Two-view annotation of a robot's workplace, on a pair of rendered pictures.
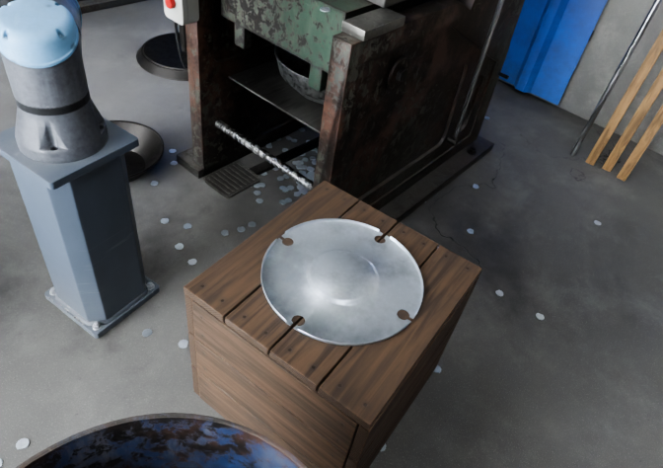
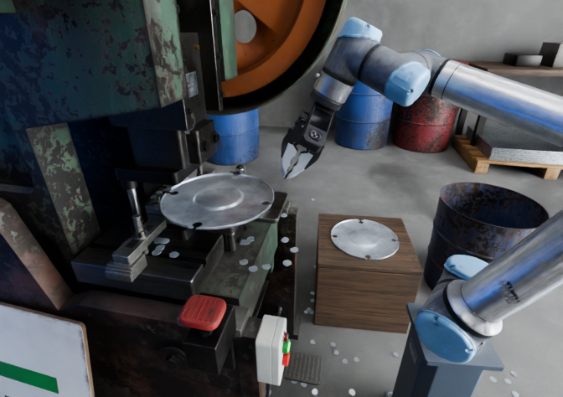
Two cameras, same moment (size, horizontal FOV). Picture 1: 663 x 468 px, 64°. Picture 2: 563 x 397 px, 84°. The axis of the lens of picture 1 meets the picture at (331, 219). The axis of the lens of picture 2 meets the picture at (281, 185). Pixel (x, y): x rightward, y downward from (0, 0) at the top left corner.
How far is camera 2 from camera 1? 1.65 m
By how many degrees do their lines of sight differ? 87
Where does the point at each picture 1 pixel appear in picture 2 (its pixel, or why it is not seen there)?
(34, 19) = (473, 264)
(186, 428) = (461, 219)
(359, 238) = (341, 240)
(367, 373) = (389, 222)
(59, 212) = not seen: hidden behind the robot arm
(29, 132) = not seen: hidden behind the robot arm
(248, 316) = (408, 250)
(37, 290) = not seen: outside the picture
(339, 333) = (385, 230)
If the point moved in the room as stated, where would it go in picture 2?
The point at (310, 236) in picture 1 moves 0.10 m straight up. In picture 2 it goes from (357, 252) to (359, 232)
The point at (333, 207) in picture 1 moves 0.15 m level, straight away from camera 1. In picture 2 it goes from (333, 253) to (299, 262)
